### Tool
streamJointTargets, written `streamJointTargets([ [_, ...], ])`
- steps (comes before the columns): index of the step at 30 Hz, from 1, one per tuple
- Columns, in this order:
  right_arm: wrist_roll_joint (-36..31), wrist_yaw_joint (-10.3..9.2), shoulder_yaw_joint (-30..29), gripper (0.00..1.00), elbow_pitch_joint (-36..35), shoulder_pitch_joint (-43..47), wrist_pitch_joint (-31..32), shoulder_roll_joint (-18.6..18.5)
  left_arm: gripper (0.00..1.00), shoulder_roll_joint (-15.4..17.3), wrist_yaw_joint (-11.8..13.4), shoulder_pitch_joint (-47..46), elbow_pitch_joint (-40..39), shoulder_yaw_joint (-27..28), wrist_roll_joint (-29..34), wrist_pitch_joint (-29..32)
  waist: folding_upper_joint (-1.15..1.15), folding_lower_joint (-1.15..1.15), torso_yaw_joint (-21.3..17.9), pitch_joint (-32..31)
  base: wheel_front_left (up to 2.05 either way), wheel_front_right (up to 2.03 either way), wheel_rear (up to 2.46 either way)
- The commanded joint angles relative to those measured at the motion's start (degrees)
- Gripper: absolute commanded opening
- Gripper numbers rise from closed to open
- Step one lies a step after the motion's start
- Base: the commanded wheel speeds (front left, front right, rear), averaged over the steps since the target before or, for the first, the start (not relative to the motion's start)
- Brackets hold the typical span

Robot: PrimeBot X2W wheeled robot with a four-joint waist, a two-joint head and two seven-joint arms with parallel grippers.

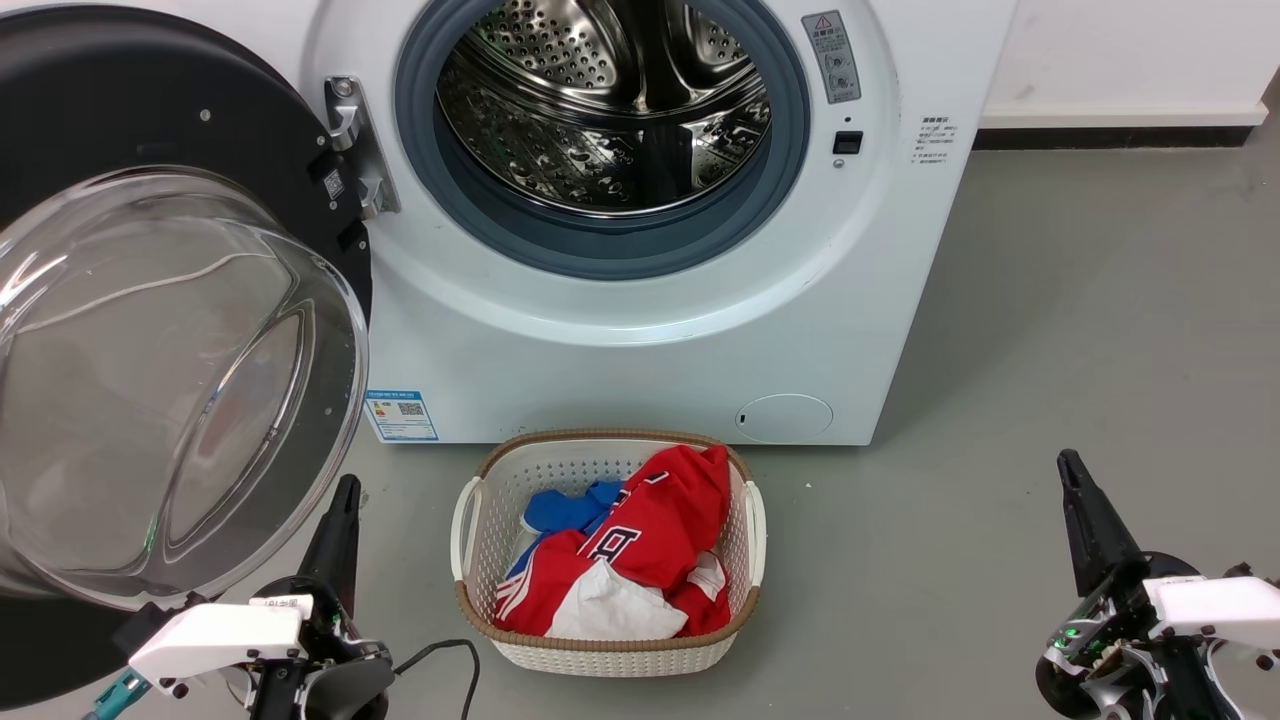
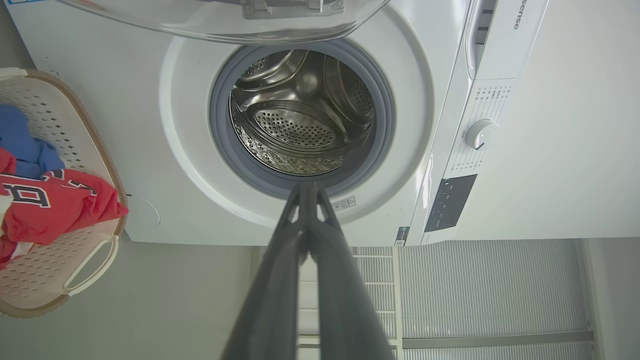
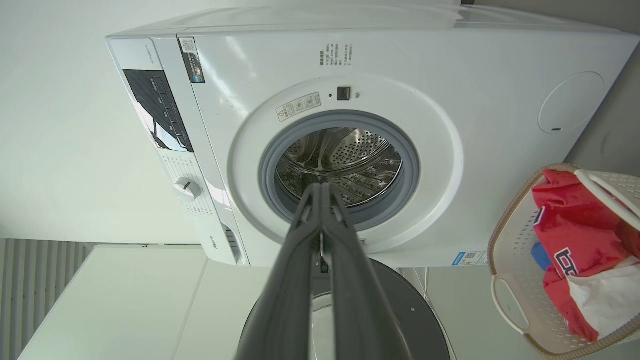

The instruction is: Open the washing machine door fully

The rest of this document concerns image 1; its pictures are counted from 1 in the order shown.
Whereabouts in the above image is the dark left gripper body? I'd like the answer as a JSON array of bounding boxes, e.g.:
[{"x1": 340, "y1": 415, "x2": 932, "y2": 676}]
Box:
[{"x1": 255, "y1": 573, "x2": 366, "y2": 664}]

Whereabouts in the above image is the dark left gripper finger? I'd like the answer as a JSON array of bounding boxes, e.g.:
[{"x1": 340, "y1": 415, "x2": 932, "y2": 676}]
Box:
[
  {"x1": 300, "y1": 474, "x2": 351, "y2": 589},
  {"x1": 330, "y1": 474, "x2": 363, "y2": 609}
]

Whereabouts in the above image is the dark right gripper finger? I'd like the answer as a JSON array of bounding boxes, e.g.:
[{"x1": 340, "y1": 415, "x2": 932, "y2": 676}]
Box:
[
  {"x1": 1068, "y1": 449, "x2": 1148, "y2": 579},
  {"x1": 1058, "y1": 449, "x2": 1111, "y2": 596}
]

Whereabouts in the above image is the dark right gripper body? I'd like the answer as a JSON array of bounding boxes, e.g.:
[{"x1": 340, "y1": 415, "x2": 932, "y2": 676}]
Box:
[{"x1": 1040, "y1": 553, "x2": 1201, "y2": 666}]

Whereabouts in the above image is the round black glass washer door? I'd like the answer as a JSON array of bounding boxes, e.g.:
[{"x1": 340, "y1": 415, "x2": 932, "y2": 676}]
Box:
[{"x1": 0, "y1": 5, "x2": 374, "y2": 713}]

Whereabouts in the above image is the white front-load washing machine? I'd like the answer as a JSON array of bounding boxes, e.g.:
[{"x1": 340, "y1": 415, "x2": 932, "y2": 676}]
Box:
[{"x1": 170, "y1": 0, "x2": 1018, "y2": 446}]

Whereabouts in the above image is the grey metal door hinge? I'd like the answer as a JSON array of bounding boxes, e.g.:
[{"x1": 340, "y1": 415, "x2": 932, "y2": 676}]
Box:
[{"x1": 322, "y1": 75, "x2": 402, "y2": 221}]

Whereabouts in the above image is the blue energy label sticker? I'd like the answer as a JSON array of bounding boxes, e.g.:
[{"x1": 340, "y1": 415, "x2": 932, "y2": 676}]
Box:
[{"x1": 365, "y1": 389, "x2": 440, "y2": 442}]

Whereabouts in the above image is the blue garment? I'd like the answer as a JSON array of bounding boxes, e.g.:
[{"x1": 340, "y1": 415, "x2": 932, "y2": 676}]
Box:
[{"x1": 507, "y1": 480, "x2": 626, "y2": 579}]

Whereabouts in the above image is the white garment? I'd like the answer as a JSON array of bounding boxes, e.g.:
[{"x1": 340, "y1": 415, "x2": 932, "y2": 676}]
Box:
[{"x1": 546, "y1": 558, "x2": 691, "y2": 641}]

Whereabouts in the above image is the white plastic laundry basket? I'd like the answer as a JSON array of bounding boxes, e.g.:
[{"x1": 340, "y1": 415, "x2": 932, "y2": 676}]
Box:
[{"x1": 450, "y1": 428, "x2": 768, "y2": 678}]

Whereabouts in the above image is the red sports jersey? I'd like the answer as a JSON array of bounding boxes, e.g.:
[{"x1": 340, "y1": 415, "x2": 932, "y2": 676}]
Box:
[{"x1": 493, "y1": 444, "x2": 733, "y2": 638}]

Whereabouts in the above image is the round white filter cover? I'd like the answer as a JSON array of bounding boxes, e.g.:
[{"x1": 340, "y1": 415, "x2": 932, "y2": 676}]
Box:
[{"x1": 736, "y1": 393, "x2": 835, "y2": 444}]

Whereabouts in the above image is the black skirting strip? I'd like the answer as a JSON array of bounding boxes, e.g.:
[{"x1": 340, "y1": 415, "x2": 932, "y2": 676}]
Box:
[{"x1": 975, "y1": 125, "x2": 1251, "y2": 151}]

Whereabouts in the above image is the small printed text label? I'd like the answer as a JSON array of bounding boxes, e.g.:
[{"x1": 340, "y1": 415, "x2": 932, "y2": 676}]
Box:
[{"x1": 915, "y1": 115, "x2": 959, "y2": 166}]

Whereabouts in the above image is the grey warning sticker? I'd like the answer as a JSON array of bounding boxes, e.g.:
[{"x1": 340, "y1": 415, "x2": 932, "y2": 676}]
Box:
[{"x1": 801, "y1": 10, "x2": 862, "y2": 105}]

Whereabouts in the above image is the teal cable connector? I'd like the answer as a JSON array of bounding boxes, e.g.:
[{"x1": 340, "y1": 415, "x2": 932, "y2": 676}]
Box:
[{"x1": 85, "y1": 668, "x2": 153, "y2": 720}]

